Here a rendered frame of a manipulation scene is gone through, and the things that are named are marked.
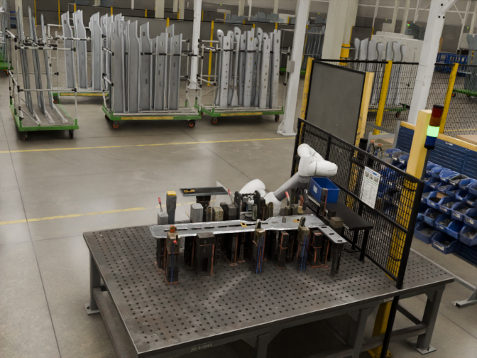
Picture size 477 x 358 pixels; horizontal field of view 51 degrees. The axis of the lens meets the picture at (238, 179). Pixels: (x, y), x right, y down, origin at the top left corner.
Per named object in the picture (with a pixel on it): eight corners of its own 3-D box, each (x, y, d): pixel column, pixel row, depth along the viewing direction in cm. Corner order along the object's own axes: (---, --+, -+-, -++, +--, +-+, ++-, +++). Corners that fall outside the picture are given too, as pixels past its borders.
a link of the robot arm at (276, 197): (255, 200, 472) (271, 216, 474) (252, 207, 457) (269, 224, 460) (315, 147, 442) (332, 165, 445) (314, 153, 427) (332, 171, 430)
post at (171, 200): (165, 248, 399) (167, 197, 385) (163, 243, 406) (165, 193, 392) (174, 247, 402) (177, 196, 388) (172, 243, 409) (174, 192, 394)
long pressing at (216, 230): (153, 241, 347) (154, 239, 347) (147, 226, 367) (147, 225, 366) (327, 226, 395) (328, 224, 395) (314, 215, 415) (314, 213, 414)
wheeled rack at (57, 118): (79, 140, 909) (77, 40, 850) (19, 143, 862) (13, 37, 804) (60, 116, 1065) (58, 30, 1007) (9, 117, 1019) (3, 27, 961)
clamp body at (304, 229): (296, 272, 381) (302, 231, 370) (289, 264, 392) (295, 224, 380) (306, 270, 385) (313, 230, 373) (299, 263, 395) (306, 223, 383)
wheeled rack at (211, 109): (211, 126, 1101) (216, 43, 1043) (192, 115, 1183) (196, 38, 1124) (283, 123, 1193) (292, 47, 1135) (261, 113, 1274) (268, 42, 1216)
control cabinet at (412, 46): (360, 94, 1709) (373, 20, 1628) (373, 94, 1733) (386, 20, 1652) (412, 110, 1509) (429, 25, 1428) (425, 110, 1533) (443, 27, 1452)
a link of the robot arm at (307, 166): (297, 175, 381) (314, 177, 380) (299, 156, 375) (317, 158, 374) (297, 171, 391) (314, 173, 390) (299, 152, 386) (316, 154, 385)
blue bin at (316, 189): (319, 203, 431) (321, 189, 426) (308, 190, 459) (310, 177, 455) (337, 203, 434) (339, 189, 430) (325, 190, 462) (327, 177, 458)
